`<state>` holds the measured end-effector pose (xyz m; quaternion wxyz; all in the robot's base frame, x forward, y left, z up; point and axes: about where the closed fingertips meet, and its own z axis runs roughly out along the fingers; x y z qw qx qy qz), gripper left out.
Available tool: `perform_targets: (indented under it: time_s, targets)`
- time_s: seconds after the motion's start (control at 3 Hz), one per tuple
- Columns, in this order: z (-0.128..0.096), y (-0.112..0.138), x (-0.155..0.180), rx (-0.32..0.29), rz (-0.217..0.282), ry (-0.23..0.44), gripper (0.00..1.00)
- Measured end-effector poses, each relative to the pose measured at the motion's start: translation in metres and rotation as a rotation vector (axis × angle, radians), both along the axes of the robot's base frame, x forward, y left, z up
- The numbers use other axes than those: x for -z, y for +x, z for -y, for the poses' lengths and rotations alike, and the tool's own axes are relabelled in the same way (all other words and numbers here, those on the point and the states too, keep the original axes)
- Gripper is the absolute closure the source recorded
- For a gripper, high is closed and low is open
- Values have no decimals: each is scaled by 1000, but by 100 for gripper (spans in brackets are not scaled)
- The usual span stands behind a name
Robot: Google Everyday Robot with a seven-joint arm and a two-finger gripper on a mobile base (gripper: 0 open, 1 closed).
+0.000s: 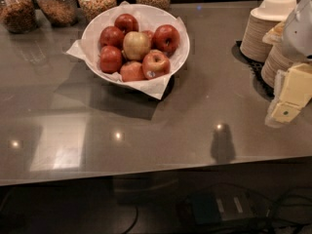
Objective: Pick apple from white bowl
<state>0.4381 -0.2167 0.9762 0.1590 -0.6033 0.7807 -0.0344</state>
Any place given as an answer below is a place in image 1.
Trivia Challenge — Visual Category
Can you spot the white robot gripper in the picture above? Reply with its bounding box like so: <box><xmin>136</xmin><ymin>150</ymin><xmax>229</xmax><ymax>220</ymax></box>
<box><xmin>262</xmin><ymin>0</ymin><xmax>312</xmax><ymax>128</ymax></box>

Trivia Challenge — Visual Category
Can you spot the red yellow apple front right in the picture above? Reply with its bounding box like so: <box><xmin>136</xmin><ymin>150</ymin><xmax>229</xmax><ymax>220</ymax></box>
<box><xmin>142</xmin><ymin>51</ymin><xmax>171</xmax><ymax>80</ymax></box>

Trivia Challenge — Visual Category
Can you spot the white bowl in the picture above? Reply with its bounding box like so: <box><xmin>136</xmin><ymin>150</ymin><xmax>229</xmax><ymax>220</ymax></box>
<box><xmin>80</xmin><ymin>3</ymin><xmax>191</xmax><ymax>86</ymax></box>

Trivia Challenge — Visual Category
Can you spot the yellow green apple centre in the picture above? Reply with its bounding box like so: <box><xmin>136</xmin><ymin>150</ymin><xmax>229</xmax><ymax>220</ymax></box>
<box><xmin>123</xmin><ymin>31</ymin><xmax>151</xmax><ymax>60</ymax></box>

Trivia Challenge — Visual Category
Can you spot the pale red apple front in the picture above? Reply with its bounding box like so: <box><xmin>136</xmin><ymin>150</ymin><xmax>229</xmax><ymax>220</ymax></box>
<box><xmin>120</xmin><ymin>60</ymin><xmax>145</xmax><ymax>82</ymax></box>

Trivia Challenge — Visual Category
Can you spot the red apple top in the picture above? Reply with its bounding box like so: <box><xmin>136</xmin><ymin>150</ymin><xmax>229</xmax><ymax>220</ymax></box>
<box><xmin>114</xmin><ymin>14</ymin><xmax>139</xmax><ymax>34</ymax></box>

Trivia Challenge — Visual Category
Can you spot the red apple lower left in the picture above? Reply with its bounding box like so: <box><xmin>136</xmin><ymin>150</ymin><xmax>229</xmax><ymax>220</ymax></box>
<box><xmin>99</xmin><ymin>46</ymin><xmax>123</xmax><ymax>73</ymax></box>

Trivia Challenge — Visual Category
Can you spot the red apple upper left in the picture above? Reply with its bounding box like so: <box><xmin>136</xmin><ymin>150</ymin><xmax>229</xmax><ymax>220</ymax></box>
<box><xmin>99</xmin><ymin>26</ymin><xmax>124</xmax><ymax>49</ymax></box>

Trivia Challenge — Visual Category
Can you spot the stack of paper bowls front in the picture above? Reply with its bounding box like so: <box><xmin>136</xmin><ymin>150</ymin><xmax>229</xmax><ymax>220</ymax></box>
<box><xmin>261</xmin><ymin>44</ymin><xmax>293</xmax><ymax>88</ymax></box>

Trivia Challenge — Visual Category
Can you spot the stack of paper bowls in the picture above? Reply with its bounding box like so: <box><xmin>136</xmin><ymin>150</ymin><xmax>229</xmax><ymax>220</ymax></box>
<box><xmin>240</xmin><ymin>0</ymin><xmax>296</xmax><ymax>62</ymax></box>
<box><xmin>261</xmin><ymin>44</ymin><xmax>293</xmax><ymax>88</ymax></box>

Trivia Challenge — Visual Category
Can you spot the black rubber mat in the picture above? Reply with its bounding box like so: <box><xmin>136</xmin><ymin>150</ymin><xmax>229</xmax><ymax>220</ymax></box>
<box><xmin>236</xmin><ymin>41</ymin><xmax>274</xmax><ymax>100</ymax></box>

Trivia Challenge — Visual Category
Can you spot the stack of paper bowls rear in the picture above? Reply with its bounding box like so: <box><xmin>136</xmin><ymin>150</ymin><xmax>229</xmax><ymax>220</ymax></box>
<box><xmin>240</xmin><ymin>0</ymin><xmax>296</xmax><ymax>62</ymax></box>

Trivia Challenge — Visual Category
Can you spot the dark box under table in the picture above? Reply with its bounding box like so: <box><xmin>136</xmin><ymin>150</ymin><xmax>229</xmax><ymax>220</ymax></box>
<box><xmin>176</xmin><ymin>189</ymin><xmax>257</xmax><ymax>227</ymax></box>

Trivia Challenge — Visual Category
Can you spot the white paper liner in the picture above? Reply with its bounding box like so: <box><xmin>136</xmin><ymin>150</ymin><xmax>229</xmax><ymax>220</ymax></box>
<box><xmin>65</xmin><ymin>1</ymin><xmax>190</xmax><ymax>100</ymax></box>

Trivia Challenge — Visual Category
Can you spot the glass jar far left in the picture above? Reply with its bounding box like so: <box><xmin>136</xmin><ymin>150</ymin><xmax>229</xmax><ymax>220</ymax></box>
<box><xmin>0</xmin><ymin>0</ymin><xmax>37</xmax><ymax>33</ymax></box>

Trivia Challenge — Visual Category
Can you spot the black cable on floor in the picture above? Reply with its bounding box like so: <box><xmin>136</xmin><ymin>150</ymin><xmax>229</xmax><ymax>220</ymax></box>
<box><xmin>120</xmin><ymin>204</ymin><xmax>139</xmax><ymax>234</ymax></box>

